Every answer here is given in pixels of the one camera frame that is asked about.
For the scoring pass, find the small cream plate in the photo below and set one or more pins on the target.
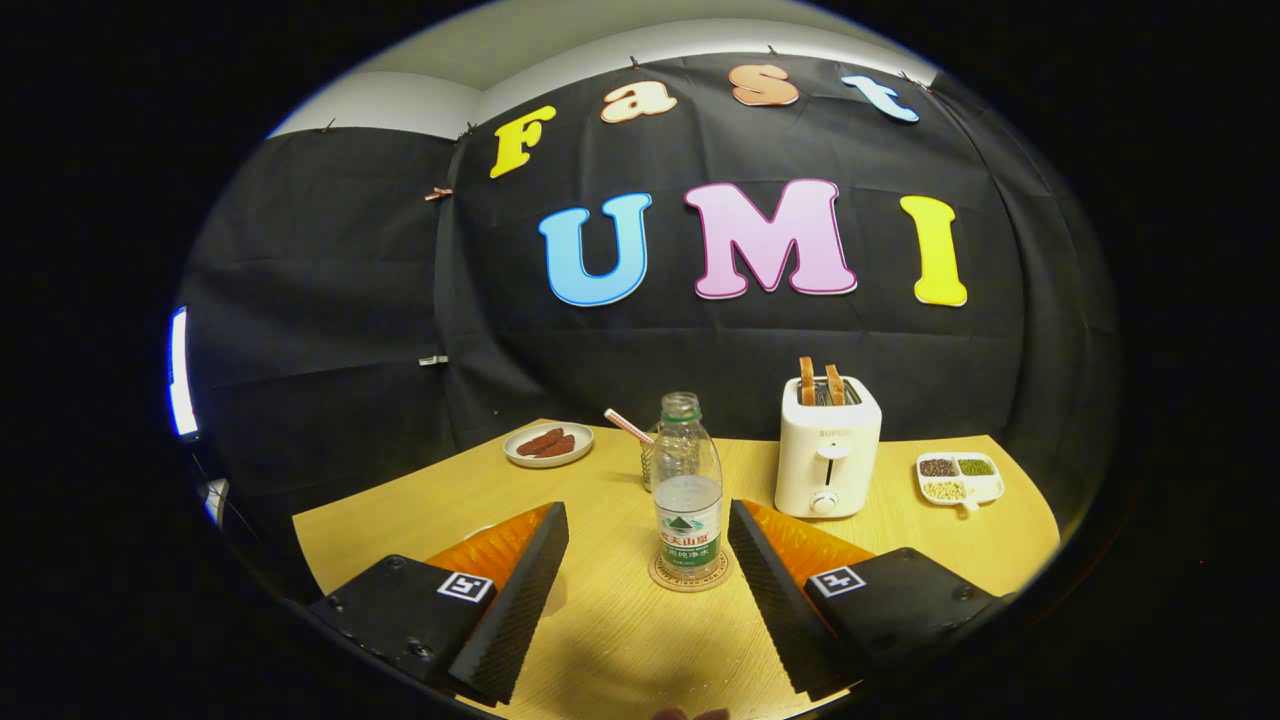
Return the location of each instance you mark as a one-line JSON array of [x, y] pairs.
[[520, 455]]

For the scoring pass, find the clear plastic bottle green label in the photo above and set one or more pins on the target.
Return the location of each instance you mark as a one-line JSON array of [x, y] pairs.
[[688, 500]]

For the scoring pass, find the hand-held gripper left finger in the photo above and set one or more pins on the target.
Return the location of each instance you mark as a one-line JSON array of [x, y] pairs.
[[520, 610]]

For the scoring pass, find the round wooden coaster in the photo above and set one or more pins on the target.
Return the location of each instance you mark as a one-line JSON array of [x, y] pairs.
[[660, 580]]

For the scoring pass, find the white divided dish with grains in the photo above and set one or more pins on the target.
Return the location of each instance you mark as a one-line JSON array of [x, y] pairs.
[[960, 480]]

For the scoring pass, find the toast slice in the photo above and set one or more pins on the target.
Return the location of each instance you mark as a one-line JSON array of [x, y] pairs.
[[835, 386], [806, 382]]

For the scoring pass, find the red sausage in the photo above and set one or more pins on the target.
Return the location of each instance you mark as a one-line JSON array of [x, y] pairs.
[[558, 448], [540, 440]]

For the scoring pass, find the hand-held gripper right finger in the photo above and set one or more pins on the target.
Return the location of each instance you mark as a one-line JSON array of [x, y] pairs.
[[775, 610]]

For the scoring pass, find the black backdrop cloth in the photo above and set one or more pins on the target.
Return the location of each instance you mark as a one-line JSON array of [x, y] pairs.
[[300, 300]]

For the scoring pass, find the wooden table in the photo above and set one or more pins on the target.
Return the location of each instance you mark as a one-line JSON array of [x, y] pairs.
[[620, 640]]

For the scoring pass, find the white toaster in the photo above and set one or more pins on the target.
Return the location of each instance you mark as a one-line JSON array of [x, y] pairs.
[[825, 450]]

